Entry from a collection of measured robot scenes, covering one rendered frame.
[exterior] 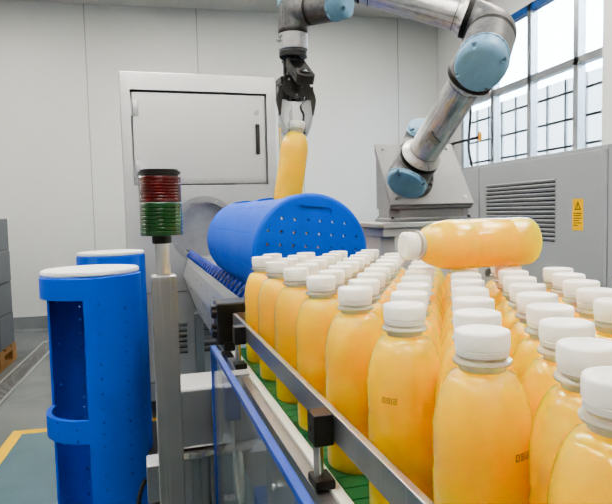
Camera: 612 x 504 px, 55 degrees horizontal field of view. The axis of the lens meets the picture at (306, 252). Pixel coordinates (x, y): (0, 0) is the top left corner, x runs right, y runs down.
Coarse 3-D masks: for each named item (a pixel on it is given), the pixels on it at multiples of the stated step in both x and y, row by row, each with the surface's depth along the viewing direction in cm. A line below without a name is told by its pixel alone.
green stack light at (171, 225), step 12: (144, 204) 86; (156, 204) 86; (168, 204) 86; (180, 204) 88; (144, 216) 86; (156, 216) 86; (168, 216) 86; (180, 216) 88; (144, 228) 86; (156, 228) 86; (168, 228) 86; (180, 228) 88
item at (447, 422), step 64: (320, 320) 75; (448, 320) 63; (512, 320) 64; (320, 384) 75; (384, 384) 52; (448, 384) 42; (512, 384) 40; (576, 384) 36; (384, 448) 52; (448, 448) 40; (512, 448) 39; (576, 448) 30
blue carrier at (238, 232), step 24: (216, 216) 212; (240, 216) 164; (264, 216) 135; (288, 216) 135; (312, 216) 138; (336, 216) 139; (216, 240) 192; (240, 240) 150; (264, 240) 134; (288, 240) 136; (312, 240) 137; (336, 240) 139; (360, 240) 141; (240, 264) 152
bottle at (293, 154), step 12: (288, 132) 145; (300, 132) 145; (288, 144) 144; (300, 144) 144; (288, 156) 144; (300, 156) 144; (288, 168) 144; (300, 168) 144; (276, 180) 146; (288, 180) 144; (300, 180) 145; (276, 192) 145; (288, 192) 144; (300, 192) 145
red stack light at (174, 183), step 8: (144, 176) 86; (152, 176) 85; (160, 176) 85; (168, 176) 86; (176, 176) 87; (144, 184) 86; (152, 184) 85; (160, 184) 86; (168, 184) 86; (176, 184) 87; (144, 192) 86; (152, 192) 86; (160, 192) 86; (168, 192) 86; (176, 192) 87; (144, 200) 86; (152, 200) 86; (160, 200) 86; (168, 200) 86; (176, 200) 87
